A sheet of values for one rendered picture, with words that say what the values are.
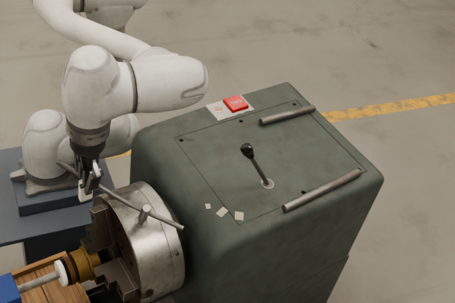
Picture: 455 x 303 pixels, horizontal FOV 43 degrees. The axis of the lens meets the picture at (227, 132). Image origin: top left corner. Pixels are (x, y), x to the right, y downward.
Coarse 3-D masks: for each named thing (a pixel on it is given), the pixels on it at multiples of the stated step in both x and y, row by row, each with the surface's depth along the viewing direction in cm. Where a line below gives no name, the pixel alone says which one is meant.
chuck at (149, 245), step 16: (128, 192) 151; (112, 208) 145; (128, 208) 145; (112, 224) 149; (128, 224) 142; (128, 240) 141; (144, 240) 142; (160, 240) 143; (128, 256) 145; (144, 256) 141; (160, 256) 143; (144, 272) 141; (160, 272) 144; (144, 288) 143; (160, 288) 147
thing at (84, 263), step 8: (80, 248) 150; (64, 256) 147; (72, 256) 146; (80, 256) 146; (88, 256) 146; (96, 256) 148; (64, 264) 144; (72, 264) 145; (80, 264) 145; (88, 264) 146; (96, 264) 148; (72, 272) 144; (80, 272) 145; (88, 272) 146; (72, 280) 145; (80, 280) 146
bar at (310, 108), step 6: (300, 108) 179; (306, 108) 179; (312, 108) 180; (276, 114) 175; (282, 114) 175; (288, 114) 176; (294, 114) 177; (300, 114) 179; (264, 120) 172; (270, 120) 173; (276, 120) 175
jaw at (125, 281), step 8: (104, 264) 148; (112, 264) 148; (120, 264) 149; (96, 272) 146; (104, 272) 147; (112, 272) 147; (120, 272) 147; (128, 272) 148; (96, 280) 146; (104, 280) 148; (112, 280) 145; (120, 280) 146; (128, 280) 146; (112, 288) 147; (120, 288) 144; (128, 288) 144; (136, 288) 145; (128, 296) 145; (144, 296) 147
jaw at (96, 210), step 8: (104, 200) 149; (96, 208) 148; (104, 208) 148; (96, 216) 147; (104, 216) 148; (96, 224) 147; (104, 224) 148; (88, 232) 149; (96, 232) 147; (104, 232) 149; (112, 232) 150; (88, 240) 148; (96, 240) 148; (104, 240) 149; (112, 240) 150; (88, 248) 147; (96, 248) 148
